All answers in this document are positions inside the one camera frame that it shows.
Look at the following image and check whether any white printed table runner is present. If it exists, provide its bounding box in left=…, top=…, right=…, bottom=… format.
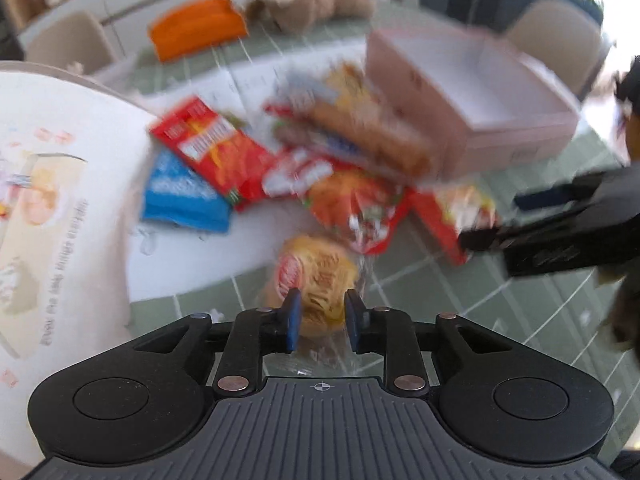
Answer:
left=92, top=39, right=417, bottom=306

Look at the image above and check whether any white cartoon printed bag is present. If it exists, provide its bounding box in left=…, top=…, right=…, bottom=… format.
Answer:
left=1, top=62, right=155, bottom=479

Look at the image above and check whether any orange tissue pouch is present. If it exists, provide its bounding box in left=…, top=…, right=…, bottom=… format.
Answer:
left=148, top=0, right=248, bottom=63

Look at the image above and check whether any beige chair left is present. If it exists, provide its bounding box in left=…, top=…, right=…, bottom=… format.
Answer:
left=25, top=11, right=118, bottom=75

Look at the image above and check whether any red chicken snack packet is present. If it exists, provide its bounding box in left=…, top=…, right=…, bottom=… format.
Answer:
left=261, top=146, right=411, bottom=256

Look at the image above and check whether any red cracker snack packet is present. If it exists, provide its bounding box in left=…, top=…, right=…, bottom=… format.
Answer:
left=149, top=96, right=276, bottom=210

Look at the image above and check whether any long sausage bread packet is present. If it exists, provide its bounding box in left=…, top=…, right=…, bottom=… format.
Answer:
left=279, top=63, right=442, bottom=179

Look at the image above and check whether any red yellow snack packet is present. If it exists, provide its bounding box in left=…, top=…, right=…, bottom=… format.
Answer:
left=409, top=184, right=499, bottom=266

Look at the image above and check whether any pink cardboard box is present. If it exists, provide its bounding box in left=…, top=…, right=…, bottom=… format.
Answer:
left=364, top=27, right=579, bottom=180

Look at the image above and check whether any blue snack packet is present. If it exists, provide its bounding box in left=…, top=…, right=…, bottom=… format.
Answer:
left=141, top=150, right=231, bottom=233

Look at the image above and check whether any beige chair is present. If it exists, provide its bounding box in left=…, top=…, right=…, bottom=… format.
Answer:
left=25, top=11, right=118, bottom=75
left=503, top=0, right=612, bottom=102

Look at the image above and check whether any yellow small bread packet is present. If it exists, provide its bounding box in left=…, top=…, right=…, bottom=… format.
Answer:
left=262, top=234, right=371, bottom=338

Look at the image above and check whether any red dark sausage packet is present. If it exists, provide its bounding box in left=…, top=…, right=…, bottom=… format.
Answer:
left=262, top=103, right=361, bottom=159

